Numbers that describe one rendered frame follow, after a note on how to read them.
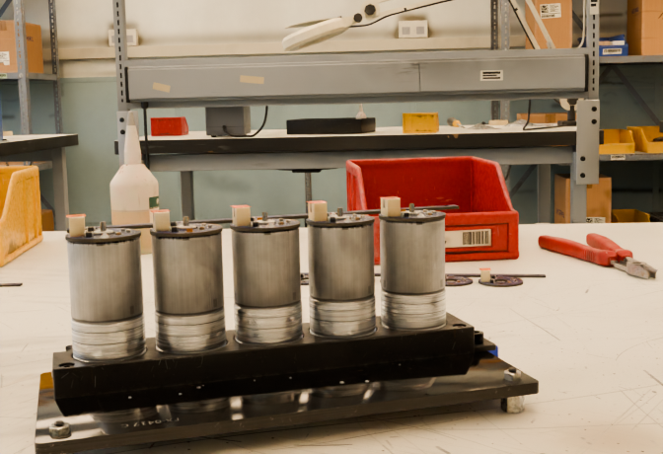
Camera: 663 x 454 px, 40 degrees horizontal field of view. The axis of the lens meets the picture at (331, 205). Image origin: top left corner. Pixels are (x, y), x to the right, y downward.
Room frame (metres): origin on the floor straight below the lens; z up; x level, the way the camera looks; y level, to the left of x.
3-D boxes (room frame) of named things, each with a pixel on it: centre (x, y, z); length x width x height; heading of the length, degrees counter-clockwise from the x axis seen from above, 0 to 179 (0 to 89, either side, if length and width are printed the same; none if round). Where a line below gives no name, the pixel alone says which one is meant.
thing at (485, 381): (0.30, 0.02, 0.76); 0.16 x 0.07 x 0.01; 106
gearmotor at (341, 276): (0.33, 0.00, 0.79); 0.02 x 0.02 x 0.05
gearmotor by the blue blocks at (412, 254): (0.34, -0.03, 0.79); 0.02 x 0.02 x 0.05
